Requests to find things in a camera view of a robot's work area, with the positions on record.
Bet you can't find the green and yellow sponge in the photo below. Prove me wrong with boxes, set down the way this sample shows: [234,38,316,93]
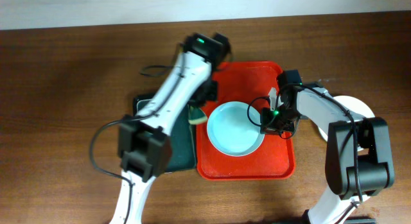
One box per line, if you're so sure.
[188,107,208,125]

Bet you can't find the light blue plate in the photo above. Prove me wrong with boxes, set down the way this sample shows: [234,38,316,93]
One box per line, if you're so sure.
[206,101,265,157]

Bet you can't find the white plate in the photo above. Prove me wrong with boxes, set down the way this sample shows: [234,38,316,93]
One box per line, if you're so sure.
[317,95,376,143]

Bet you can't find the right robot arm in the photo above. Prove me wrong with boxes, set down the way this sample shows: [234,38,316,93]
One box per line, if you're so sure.
[260,70,395,223]

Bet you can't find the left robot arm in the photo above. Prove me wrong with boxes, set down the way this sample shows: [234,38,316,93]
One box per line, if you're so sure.
[111,33,231,223]

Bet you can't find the red plastic serving tray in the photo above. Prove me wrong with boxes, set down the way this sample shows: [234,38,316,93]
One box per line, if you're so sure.
[196,61,295,180]

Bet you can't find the black rectangular tray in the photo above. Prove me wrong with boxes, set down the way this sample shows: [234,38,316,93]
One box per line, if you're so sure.
[131,106,197,176]

